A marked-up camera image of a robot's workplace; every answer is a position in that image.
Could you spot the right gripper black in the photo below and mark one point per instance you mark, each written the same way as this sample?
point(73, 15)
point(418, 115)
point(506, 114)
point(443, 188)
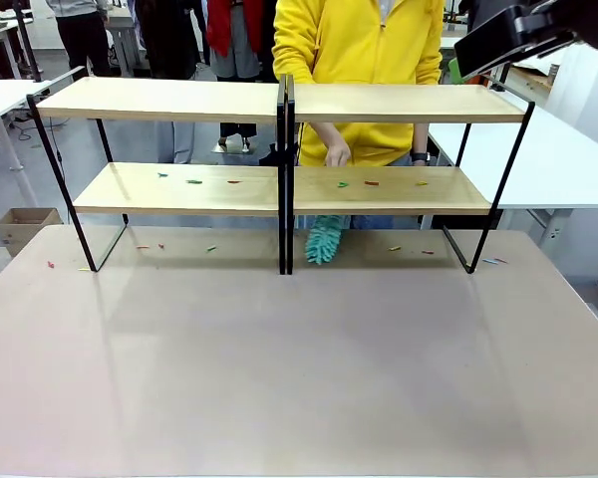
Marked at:
point(508, 40)

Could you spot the teal fluffy duster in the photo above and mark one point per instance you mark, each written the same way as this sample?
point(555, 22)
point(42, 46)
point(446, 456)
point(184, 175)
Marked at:
point(324, 241)

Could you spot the person's right forearm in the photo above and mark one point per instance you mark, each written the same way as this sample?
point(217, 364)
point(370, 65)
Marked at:
point(329, 133)

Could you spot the person's left forearm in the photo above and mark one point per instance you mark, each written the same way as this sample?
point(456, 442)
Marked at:
point(421, 139)

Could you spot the person's right hand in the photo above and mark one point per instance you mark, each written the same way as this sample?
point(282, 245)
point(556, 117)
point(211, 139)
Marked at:
point(338, 155)

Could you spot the wooden workbench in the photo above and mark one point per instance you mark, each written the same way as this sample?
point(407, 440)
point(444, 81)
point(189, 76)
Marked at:
point(533, 74)

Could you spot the white table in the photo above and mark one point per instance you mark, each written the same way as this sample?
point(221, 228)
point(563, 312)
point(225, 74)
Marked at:
point(0, 99)
point(553, 164)

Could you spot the black wristwatch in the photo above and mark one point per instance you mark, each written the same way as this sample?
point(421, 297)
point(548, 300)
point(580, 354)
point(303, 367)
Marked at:
point(420, 158)

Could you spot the person in yellow hoodie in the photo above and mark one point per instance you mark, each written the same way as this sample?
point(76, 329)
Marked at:
point(359, 50)

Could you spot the person in red jacket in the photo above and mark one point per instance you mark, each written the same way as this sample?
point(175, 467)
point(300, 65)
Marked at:
point(231, 30)

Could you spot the person in gray trousers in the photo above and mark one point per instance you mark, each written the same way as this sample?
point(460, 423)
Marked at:
point(169, 40)

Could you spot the person in black trousers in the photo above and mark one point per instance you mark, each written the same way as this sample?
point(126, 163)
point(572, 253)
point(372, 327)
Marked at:
point(82, 35)

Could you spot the black pole stand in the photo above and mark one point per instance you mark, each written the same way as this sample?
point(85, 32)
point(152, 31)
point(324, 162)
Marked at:
point(27, 50)

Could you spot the open brown cardboard box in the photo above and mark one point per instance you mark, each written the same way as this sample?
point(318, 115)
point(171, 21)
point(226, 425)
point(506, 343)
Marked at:
point(25, 231)

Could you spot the two-tier wooden shelf black frame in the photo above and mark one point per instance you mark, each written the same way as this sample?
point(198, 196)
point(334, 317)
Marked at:
point(403, 102)
point(154, 99)

